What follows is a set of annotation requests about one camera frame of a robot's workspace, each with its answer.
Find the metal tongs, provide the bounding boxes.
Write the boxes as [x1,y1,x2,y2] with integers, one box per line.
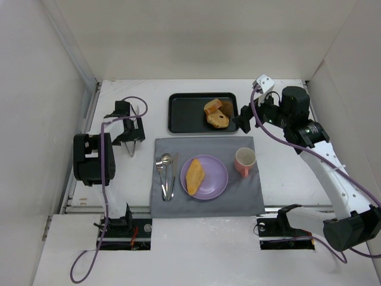
[124,141,136,157]

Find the long golden bread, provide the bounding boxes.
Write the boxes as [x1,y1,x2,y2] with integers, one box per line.
[186,158,205,195]

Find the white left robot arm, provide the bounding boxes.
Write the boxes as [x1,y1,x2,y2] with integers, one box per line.
[73,98,145,232]

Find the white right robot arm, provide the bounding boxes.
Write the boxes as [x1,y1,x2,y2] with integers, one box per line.
[233,83,380,252]

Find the dark brown bread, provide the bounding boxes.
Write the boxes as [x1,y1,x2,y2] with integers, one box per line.
[220,101,234,117]

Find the round bagel bread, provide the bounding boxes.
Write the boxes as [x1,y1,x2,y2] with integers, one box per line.
[207,109,230,129]

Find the orange bread slice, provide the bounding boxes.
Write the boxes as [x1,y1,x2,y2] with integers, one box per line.
[204,98,223,115]

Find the pink mug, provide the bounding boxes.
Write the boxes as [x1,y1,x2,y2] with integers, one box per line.
[234,148,257,178]

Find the silver fork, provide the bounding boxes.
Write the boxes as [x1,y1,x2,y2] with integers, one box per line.
[155,157,167,201]

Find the silver spoon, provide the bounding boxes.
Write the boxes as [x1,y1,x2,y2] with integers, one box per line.
[161,153,173,200]

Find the silver knife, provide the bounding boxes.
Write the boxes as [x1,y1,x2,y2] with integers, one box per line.
[167,153,179,201]

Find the black baking tray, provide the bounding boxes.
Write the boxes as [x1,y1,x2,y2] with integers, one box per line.
[168,92,239,133]

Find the purple plate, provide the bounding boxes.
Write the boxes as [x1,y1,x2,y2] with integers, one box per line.
[180,155,229,200]

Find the grey cloth placemat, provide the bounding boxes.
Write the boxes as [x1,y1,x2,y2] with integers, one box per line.
[150,136,265,218]

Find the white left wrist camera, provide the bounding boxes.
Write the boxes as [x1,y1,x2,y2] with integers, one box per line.
[129,104,139,120]

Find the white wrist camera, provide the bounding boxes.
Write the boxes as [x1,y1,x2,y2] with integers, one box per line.
[253,74,275,106]
[129,104,139,120]

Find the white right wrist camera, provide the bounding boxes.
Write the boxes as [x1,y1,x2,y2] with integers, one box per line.
[253,74,275,106]

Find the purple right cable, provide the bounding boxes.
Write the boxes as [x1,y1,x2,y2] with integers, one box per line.
[250,86,381,265]

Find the purple cable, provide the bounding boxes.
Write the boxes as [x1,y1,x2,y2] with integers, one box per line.
[70,96,149,284]
[250,86,381,265]

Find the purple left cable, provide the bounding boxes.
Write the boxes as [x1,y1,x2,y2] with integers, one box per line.
[70,96,149,284]

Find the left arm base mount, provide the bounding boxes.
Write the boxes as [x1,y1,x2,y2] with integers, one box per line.
[95,218,152,251]

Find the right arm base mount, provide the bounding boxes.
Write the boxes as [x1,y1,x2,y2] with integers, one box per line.
[253,217,315,250]

